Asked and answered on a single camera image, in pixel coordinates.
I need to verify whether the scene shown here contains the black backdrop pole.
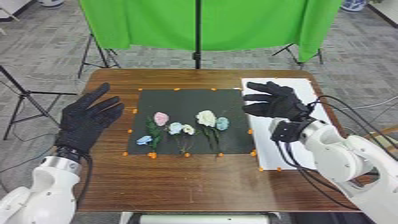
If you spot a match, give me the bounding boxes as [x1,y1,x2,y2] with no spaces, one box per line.
[192,0,205,70]

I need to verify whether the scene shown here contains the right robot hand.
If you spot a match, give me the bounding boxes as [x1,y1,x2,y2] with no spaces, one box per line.
[240,80,317,122]

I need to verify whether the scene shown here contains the large white flower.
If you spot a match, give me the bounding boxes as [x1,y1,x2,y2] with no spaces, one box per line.
[194,109,221,152]

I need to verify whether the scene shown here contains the pale grey bar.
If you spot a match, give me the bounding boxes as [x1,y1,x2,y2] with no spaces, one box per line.
[119,211,285,224]

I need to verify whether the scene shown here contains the teal flower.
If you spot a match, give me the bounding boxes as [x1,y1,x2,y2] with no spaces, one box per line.
[214,115,233,153]

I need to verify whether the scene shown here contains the black cable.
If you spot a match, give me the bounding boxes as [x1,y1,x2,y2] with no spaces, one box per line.
[306,94,398,162]
[272,139,363,212]

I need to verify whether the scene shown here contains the dark mat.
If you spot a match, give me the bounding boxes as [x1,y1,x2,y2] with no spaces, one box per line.
[125,88,258,156]

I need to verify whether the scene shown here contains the white sheet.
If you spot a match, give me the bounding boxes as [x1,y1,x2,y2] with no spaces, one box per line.
[240,77,334,172]

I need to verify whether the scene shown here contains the light blue flower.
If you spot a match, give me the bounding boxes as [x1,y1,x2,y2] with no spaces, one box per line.
[167,121,187,155]

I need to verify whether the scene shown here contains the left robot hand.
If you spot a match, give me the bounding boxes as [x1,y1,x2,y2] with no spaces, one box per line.
[54,82,126,156]

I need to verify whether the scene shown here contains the black stand legs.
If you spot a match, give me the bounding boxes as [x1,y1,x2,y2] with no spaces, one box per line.
[77,32,123,80]
[270,42,325,66]

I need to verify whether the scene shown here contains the pink flower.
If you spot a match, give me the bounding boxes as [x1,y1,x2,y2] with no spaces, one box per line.
[144,111,173,153]

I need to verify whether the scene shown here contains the small white flower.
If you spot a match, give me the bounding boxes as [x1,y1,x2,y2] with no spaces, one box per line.
[180,124,198,155]

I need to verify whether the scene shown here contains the black tripod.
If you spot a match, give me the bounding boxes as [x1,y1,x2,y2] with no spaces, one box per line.
[0,64,80,141]

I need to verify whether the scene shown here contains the small blue flower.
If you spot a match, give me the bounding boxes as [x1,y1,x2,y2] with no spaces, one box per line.
[135,134,155,147]

